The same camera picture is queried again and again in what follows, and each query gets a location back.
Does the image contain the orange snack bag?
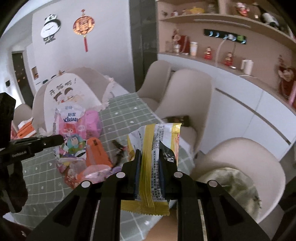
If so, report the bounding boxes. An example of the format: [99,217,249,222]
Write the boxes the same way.
[86,137,113,167]

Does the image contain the white yellow snack bag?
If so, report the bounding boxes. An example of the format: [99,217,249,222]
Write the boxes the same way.
[121,123,182,216]

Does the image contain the black snack wrapper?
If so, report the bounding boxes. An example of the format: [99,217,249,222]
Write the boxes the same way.
[112,140,126,166]

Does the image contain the bin with yellow bag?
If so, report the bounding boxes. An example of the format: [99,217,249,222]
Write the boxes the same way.
[196,167,263,217]

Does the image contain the kleenex tissue pack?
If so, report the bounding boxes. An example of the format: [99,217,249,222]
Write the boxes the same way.
[53,102,86,161]

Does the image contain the beige chair with bin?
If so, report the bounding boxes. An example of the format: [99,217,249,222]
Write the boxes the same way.
[191,138,285,223]

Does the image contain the pink tin box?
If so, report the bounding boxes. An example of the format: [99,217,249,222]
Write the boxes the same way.
[85,110,102,139]

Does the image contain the beige middle chair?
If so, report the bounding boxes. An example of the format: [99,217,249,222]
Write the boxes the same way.
[155,69,213,156]

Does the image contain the beige far chair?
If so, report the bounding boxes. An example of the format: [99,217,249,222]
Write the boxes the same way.
[137,60,171,111]

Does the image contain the red chinese knot ornament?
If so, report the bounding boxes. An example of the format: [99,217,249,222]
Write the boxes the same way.
[73,9,95,52]

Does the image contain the red doll figurine right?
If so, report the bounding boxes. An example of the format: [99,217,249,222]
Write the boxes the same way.
[224,52,233,67]

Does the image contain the red doll figurine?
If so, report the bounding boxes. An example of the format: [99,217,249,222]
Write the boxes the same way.
[204,46,212,60]
[224,52,233,67]

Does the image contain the red doll figurine left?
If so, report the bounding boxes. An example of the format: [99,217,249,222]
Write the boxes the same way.
[204,46,212,60]

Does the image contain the white cup on shelf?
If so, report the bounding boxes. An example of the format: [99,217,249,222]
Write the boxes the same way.
[190,41,198,57]

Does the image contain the black power strip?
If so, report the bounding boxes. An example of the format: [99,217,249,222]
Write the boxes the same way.
[203,29,247,45]

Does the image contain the dark glass cabinet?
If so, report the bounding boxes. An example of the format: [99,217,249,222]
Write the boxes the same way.
[129,0,157,91]

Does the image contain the wine bottle panda holder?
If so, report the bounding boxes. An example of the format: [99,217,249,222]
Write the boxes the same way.
[253,2,281,30]

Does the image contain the panda wall clock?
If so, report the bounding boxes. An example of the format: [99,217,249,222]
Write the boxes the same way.
[40,14,61,45]

